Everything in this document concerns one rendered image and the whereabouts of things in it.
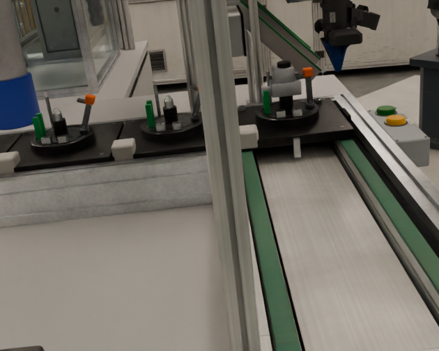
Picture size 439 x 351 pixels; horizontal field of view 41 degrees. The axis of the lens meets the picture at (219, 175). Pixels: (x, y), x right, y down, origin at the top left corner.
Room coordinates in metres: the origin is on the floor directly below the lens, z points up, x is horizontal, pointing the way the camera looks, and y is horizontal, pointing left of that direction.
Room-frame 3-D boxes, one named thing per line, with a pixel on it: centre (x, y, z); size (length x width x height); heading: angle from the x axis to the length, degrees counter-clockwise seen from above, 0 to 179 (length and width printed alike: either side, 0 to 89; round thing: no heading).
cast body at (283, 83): (1.25, -0.15, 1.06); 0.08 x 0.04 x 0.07; 89
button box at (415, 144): (1.16, -0.38, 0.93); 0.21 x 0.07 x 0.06; 179
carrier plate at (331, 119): (1.25, -0.16, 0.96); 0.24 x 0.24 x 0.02; 89
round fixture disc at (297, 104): (1.25, -0.16, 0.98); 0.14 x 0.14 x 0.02
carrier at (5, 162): (1.26, 0.34, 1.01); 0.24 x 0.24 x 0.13; 89
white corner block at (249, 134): (1.15, -0.06, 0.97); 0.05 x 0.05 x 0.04; 89
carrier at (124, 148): (1.25, 0.09, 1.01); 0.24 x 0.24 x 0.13; 89
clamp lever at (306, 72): (1.25, -0.21, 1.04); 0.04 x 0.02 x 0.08; 89
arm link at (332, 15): (1.25, -0.28, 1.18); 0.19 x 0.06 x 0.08; 0
